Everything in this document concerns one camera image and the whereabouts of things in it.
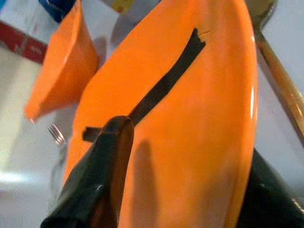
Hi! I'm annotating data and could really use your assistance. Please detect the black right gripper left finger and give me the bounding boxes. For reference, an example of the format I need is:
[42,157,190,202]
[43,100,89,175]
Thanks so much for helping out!
[39,115,135,228]

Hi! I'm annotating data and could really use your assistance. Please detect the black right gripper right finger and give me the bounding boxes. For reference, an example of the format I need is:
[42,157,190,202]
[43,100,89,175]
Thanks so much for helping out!
[237,148,304,228]

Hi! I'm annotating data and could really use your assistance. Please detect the orange plate with black tape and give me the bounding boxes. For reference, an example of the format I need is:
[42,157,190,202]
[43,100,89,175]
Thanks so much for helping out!
[62,0,260,228]

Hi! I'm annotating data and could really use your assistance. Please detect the silver metal fork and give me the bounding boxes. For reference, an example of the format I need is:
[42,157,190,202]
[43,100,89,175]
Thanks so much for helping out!
[47,123,69,193]

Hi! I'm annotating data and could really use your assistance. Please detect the orange plastic bowl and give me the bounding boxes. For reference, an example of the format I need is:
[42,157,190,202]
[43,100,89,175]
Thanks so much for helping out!
[23,0,100,122]

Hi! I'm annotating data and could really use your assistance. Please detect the gold metal spoon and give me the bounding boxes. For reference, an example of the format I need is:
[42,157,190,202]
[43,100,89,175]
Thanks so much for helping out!
[246,0,304,149]

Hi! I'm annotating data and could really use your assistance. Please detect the red cardboard box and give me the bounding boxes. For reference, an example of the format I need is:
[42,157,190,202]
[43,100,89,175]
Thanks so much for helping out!
[0,19,48,64]

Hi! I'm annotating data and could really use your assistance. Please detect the blue fabric bag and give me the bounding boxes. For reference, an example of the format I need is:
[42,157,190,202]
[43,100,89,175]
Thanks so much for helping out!
[37,0,77,24]

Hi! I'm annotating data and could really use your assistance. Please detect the yellow printed package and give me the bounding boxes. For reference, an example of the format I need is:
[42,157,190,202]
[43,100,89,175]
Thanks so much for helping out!
[111,0,135,14]

